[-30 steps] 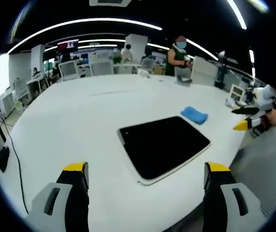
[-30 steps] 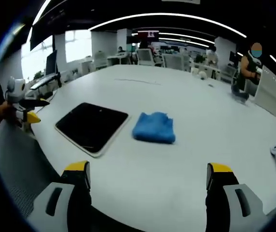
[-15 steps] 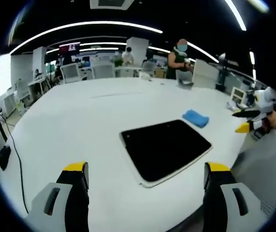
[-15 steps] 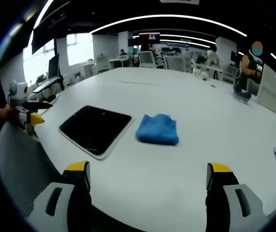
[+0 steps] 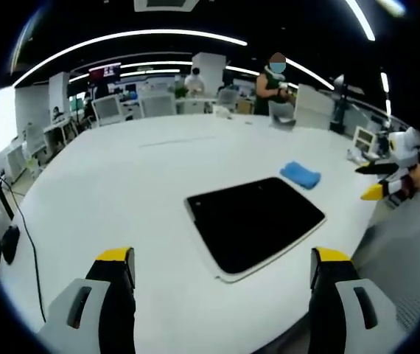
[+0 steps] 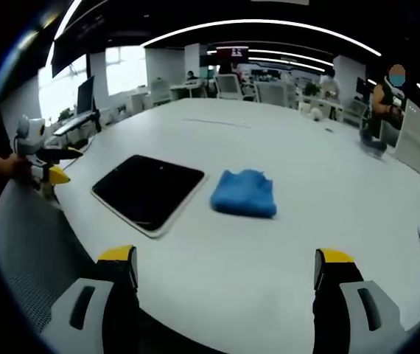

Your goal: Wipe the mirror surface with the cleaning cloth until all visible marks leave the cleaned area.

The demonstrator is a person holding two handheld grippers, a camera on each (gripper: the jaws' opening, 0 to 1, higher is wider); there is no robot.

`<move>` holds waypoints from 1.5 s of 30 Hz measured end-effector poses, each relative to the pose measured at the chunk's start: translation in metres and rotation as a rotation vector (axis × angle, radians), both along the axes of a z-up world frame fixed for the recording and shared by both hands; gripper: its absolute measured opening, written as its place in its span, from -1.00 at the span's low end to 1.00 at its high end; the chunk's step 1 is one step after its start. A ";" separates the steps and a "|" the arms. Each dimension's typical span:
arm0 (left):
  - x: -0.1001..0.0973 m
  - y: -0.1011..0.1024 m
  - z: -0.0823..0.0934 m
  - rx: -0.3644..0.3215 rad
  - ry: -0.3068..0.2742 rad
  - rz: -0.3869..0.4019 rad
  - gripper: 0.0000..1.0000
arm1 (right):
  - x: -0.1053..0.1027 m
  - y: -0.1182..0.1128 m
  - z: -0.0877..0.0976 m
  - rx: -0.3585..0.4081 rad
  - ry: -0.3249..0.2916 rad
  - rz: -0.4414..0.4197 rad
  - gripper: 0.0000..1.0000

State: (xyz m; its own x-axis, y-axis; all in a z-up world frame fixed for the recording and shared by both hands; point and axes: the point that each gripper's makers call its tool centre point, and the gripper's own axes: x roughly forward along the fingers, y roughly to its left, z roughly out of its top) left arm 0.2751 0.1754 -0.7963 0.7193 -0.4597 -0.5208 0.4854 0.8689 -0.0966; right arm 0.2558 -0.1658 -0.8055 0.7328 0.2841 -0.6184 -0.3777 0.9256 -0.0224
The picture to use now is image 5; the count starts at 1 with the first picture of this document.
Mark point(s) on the black stand with lamp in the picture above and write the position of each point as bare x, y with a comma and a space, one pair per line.
339, 107

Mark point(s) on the white mesh office chair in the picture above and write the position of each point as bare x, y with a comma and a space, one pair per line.
106, 108
157, 105
227, 99

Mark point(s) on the person's grey clothing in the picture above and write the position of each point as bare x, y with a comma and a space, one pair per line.
405, 250

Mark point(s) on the white framed panel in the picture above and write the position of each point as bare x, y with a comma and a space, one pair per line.
364, 138

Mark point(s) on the red wall screen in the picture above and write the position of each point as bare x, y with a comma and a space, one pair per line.
104, 72

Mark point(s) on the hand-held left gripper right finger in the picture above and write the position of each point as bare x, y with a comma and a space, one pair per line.
346, 321

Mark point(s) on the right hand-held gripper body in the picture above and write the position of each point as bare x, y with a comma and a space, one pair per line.
407, 147

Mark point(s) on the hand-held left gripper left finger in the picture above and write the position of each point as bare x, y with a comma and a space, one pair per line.
96, 321

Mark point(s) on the long curved ceiling light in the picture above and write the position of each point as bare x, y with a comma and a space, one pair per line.
129, 35

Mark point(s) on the small white object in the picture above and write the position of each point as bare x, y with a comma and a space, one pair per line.
223, 112

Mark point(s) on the black stand base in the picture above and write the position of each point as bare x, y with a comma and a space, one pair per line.
10, 245

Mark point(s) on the ceiling air vent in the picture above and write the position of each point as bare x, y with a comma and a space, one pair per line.
166, 4

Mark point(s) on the blue cleaning cloth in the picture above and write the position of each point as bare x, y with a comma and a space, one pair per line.
300, 174

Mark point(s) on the grey laptop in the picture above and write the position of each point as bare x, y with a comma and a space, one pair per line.
281, 112

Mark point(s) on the black mirror with white frame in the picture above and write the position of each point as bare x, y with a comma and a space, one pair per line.
254, 225

